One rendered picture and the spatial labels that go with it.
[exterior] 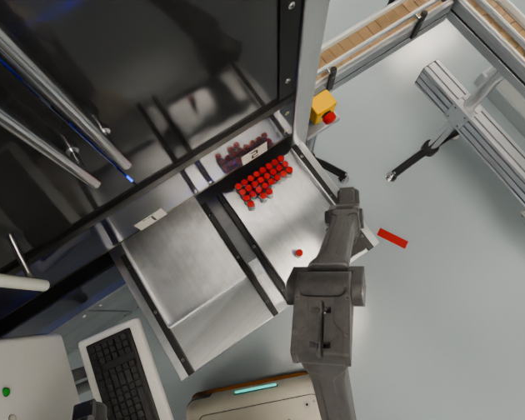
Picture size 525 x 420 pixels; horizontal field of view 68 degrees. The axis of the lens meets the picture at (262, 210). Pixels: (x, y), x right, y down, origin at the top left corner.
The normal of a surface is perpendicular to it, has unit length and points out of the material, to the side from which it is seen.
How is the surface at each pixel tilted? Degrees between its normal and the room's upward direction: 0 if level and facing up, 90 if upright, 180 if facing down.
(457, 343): 0
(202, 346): 0
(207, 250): 0
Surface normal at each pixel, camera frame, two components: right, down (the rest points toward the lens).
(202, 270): -0.04, -0.25
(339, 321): -0.28, -0.54
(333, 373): -0.22, 0.58
